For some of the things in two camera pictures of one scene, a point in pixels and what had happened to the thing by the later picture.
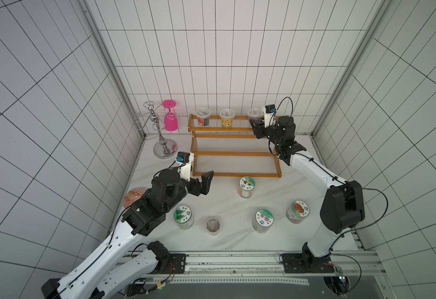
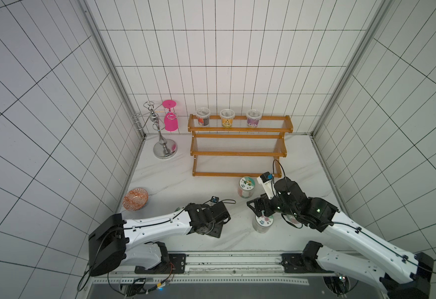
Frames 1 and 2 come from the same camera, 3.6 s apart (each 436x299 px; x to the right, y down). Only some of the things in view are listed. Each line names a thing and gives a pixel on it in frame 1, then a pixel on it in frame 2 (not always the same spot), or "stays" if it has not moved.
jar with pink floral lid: [263, 220] stays
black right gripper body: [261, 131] to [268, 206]
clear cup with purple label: [255, 114] stays
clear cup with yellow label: [227, 116] stays
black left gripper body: [192, 187] to [214, 230]
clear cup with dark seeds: [203, 114] stays
